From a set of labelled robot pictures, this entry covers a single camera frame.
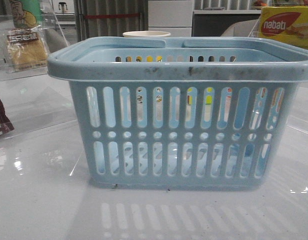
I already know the bread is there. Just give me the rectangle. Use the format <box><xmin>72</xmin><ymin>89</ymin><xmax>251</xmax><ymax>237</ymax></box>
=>
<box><xmin>6</xmin><ymin>28</ymin><xmax>48</xmax><ymax>72</ymax></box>

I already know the light blue plastic basket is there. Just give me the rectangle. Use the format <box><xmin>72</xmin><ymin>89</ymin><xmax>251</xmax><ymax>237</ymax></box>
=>
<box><xmin>47</xmin><ymin>37</ymin><xmax>308</xmax><ymax>190</ymax></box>

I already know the white paper cup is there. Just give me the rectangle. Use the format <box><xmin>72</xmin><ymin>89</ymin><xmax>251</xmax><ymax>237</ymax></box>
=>
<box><xmin>122</xmin><ymin>30</ymin><xmax>171</xmax><ymax>38</ymax></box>

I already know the white cabinet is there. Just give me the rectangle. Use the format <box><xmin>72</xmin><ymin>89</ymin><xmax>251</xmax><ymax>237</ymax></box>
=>
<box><xmin>147</xmin><ymin>0</ymin><xmax>195</xmax><ymax>37</ymax></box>

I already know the clear acrylic display shelf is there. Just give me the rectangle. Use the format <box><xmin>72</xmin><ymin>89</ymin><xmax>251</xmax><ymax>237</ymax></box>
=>
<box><xmin>0</xmin><ymin>15</ymin><xmax>77</xmax><ymax>141</ymax></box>

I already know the green cartoon drink carton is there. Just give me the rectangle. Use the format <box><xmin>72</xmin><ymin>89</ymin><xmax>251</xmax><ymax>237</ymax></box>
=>
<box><xmin>9</xmin><ymin>0</ymin><xmax>42</xmax><ymax>29</ymax></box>

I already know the yellow nabati wafer box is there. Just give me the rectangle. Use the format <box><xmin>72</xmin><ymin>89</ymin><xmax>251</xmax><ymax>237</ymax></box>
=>
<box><xmin>257</xmin><ymin>6</ymin><xmax>308</xmax><ymax>50</ymax></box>

